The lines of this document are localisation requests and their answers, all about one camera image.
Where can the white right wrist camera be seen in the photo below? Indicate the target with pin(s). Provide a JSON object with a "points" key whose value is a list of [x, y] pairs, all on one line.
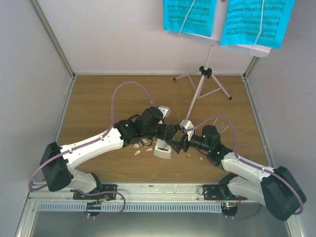
{"points": [[190, 129]]}

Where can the right cyan sheet music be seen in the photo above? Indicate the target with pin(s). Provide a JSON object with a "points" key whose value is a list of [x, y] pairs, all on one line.
{"points": [[256, 22]]}

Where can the white tripod music stand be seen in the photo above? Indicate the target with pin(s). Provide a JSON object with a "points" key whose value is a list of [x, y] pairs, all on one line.
{"points": [[214, 40]]}

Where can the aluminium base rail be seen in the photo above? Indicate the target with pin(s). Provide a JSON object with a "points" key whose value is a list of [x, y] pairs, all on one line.
{"points": [[140, 192]]}

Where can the white paper scrap pile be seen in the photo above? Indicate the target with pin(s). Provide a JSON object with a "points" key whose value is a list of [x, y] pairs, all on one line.
{"points": [[142, 146]]}

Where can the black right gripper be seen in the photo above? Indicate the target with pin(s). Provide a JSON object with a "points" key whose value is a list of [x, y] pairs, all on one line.
{"points": [[183, 142]]}

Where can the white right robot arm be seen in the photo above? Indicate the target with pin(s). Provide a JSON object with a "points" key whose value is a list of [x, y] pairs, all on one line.
{"points": [[274, 188]]}

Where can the cyan sheet music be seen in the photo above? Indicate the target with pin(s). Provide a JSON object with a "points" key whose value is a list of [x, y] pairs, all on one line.
{"points": [[256, 22], [189, 16]]}

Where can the white slotted cable duct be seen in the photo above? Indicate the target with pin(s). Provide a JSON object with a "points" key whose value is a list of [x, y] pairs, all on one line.
{"points": [[133, 207]]}

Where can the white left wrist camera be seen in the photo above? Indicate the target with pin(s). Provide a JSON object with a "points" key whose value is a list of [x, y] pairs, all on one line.
{"points": [[166, 111]]}

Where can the white metronome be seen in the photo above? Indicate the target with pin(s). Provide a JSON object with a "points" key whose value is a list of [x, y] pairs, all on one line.
{"points": [[162, 150]]}

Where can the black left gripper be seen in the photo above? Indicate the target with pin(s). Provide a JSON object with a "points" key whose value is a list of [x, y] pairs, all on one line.
{"points": [[169, 132]]}

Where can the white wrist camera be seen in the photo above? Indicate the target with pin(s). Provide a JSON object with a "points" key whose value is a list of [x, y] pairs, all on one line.
{"points": [[166, 111], [190, 129]]}

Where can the left cyan sheet music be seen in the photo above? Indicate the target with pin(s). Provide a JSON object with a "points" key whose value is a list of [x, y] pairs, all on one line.
{"points": [[189, 16]]}

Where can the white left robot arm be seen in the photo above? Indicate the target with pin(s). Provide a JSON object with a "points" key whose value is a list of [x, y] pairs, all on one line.
{"points": [[59, 162]]}

